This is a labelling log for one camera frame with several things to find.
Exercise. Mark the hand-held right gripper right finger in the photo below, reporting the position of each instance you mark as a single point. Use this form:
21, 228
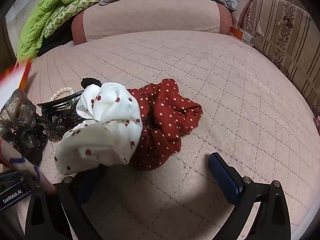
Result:
222, 175

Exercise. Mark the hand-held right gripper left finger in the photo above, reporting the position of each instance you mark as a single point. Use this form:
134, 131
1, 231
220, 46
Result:
87, 187

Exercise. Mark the leopard print scrunchie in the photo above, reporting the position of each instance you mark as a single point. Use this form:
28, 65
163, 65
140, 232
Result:
56, 128

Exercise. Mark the white cherry print scrunchie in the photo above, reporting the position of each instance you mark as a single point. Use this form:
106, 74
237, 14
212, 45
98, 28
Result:
110, 120

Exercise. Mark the red polka dot scrunchie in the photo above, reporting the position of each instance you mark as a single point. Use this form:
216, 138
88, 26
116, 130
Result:
170, 115

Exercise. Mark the grey sheer scrunchie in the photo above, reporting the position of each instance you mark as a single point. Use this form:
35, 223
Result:
20, 115

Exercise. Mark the red-edged white tray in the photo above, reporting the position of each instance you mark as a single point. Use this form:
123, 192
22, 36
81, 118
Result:
10, 80

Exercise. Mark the beige tube with blue marks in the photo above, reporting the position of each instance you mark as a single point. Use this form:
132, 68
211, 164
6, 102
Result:
15, 158

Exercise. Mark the black hair clip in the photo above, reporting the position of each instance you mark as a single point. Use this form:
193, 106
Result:
58, 103

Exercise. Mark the orange packet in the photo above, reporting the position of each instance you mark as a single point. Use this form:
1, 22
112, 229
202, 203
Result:
238, 33

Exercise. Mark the black cloth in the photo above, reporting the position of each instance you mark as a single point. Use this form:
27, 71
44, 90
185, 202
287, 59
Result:
56, 40

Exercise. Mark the striped floral cushion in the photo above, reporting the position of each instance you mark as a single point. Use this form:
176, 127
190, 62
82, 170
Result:
282, 35

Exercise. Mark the pink bolster pillow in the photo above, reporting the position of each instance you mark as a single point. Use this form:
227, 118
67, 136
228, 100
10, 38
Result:
150, 15

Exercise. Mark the green quilt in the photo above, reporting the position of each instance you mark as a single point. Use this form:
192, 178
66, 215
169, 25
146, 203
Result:
60, 7

